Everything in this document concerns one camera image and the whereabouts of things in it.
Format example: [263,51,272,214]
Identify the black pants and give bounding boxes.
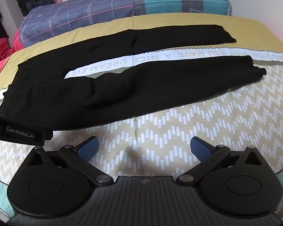
[0,24,267,130]

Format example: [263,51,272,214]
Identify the yellow patterned blanket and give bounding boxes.
[0,13,283,226]

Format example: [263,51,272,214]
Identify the pink bed sheet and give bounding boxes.
[0,56,15,88]

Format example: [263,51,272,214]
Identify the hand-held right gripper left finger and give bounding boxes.
[26,137,114,185]

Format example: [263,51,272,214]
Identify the pile of red clothes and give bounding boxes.
[0,36,22,64]

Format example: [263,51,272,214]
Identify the plaid folded quilt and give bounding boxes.
[18,0,135,48]

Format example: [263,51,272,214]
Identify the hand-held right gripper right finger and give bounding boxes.
[176,137,265,184]

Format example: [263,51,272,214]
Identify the teal and grey bedding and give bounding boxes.
[131,0,232,17]

